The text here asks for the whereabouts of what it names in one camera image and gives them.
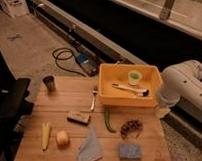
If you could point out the white cardboard box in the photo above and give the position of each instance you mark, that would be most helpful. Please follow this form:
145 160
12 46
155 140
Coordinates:
14 8

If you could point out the yellow plastic bin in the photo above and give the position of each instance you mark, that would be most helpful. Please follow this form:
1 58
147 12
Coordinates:
111 74

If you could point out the silver fork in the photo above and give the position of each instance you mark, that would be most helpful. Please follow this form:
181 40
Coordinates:
94 93

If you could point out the dark metal cup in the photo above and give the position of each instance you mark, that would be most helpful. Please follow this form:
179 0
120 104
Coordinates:
48 81

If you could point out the blue sponge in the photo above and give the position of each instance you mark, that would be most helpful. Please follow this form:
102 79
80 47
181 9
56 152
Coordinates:
129 151

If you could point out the white handled brush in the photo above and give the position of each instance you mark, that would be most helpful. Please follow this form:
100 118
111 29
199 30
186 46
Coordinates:
138 91

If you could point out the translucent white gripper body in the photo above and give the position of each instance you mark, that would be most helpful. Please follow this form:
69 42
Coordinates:
162 111

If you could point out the grey blue cloth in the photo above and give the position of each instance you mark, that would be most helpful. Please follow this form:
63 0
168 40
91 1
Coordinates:
90 149

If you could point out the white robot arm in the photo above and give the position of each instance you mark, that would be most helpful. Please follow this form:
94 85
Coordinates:
182 80

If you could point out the yellow apple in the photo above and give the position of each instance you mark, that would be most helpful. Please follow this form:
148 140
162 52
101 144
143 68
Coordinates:
62 139

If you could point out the dark grape bunch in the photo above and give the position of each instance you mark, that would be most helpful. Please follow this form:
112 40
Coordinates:
134 125

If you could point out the brown rectangular block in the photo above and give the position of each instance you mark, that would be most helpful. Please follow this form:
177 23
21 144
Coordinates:
79 117

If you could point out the blue power device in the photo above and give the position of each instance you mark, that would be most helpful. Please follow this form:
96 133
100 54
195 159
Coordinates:
89 66

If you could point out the black office chair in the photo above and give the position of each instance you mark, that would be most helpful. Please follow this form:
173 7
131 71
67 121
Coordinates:
13 104

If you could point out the green and white cup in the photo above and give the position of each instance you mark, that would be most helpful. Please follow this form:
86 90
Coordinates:
134 77

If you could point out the yellow corn cob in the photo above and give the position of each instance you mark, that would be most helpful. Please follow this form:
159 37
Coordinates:
46 130

